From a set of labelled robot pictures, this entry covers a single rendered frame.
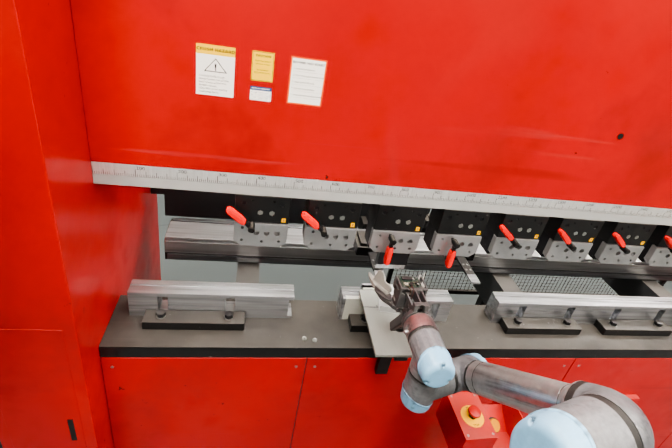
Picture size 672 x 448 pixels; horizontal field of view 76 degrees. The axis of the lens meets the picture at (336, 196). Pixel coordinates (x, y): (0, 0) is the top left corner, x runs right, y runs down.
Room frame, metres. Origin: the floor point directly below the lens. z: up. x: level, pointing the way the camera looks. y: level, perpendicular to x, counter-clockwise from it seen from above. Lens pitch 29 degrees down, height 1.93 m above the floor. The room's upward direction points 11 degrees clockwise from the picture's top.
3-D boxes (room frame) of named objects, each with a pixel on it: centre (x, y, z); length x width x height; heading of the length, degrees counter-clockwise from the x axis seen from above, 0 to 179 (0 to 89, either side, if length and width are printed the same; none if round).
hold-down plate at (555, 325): (1.21, -0.82, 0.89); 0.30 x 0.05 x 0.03; 103
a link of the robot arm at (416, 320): (0.75, -0.25, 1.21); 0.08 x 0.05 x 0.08; 103
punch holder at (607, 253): (1.30, -0.97, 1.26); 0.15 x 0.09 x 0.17; 103
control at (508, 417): (0.89, -0.58, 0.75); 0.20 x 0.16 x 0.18; 104
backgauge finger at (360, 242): (1.29, -0.18, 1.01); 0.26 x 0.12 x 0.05; 13
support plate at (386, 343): (0.99, -0.25, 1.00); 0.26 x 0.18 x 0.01; 13
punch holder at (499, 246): (1.21, -0.58, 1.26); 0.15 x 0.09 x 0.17; 103
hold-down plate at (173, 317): (0.94, 0.36, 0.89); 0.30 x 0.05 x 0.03; 103
